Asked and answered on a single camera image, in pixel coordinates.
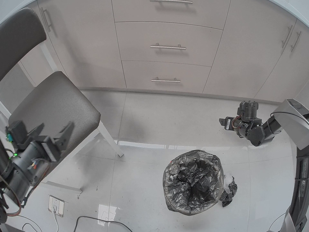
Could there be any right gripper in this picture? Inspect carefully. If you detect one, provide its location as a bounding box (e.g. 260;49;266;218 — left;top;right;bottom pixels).
224;116;242;133

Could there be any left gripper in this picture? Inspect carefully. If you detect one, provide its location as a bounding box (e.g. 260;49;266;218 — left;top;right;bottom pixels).
11;121;74;179

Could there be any black plastic bag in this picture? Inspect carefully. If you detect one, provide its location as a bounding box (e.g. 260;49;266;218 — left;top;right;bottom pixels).
162;150;224;215

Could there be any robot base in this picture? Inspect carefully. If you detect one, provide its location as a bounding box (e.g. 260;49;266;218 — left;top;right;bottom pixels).
282;208;297;232

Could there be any crumpled black plastic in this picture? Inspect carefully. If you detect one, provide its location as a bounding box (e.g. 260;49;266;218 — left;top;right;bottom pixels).
219;176;238;208

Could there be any grey padded chair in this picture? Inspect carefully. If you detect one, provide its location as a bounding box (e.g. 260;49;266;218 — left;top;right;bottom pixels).
0;7;125;195

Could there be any beige cabinet with drawers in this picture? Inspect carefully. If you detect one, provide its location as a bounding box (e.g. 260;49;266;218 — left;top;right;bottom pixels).
18;0;309;105

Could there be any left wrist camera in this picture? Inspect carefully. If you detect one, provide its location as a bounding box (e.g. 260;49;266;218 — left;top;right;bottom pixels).
5;121;30;150

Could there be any black cable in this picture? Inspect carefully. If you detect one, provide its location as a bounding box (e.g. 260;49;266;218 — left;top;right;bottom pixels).
270;111;309;120
75;216;133;232

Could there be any white power cable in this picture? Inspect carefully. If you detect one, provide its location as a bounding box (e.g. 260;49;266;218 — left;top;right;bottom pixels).
49;205;59;232

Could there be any thin grey cable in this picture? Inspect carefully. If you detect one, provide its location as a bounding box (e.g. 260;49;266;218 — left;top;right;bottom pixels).
267;212;289;232

